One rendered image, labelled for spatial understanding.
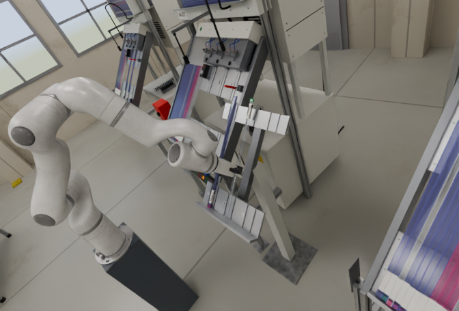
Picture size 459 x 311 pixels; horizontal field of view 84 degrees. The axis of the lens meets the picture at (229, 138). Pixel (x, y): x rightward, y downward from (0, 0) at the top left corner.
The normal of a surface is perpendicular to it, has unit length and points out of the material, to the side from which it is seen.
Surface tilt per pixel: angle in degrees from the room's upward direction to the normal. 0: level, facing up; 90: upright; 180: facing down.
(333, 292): 0
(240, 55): 44
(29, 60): 90
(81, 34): 90
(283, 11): 90
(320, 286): 0
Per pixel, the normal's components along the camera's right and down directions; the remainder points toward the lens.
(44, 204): 0.17, 0.19
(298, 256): -0.33, -0.75
